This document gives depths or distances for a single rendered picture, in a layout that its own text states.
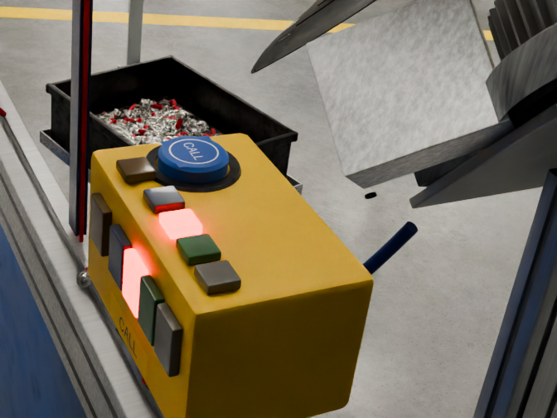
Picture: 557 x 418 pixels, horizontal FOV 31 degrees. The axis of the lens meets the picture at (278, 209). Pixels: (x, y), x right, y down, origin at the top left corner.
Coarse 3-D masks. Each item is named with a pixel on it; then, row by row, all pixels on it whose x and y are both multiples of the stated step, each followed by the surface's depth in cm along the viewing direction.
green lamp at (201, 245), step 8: (184, 240) 50; (192, 240) 50; (200, 240) 51; (208, 240) 51; (184, 248) 50; (192, 248) 50; (200, 248) 50; (208, 248) 50; (216, 248) 50; (184, 256) 50; (192, 256) 49; (200, 256) 50; (208, 256) 50; (216, 256) 50; (192, 264) 50
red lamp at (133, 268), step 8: (128, 256) 52; (136, 256) 52; (128, 264) 52; (136, 264) 52; (128, 272) 53; (136, 272) 51; (144, 272) 51; (128, 280) 53; (136, 280) 52; (128, 288) 53; (136, 288) 52; (128, 296) 53; (136, 296) 52; (128, 304) 53; (136, 304) 52; (136, 312) 53
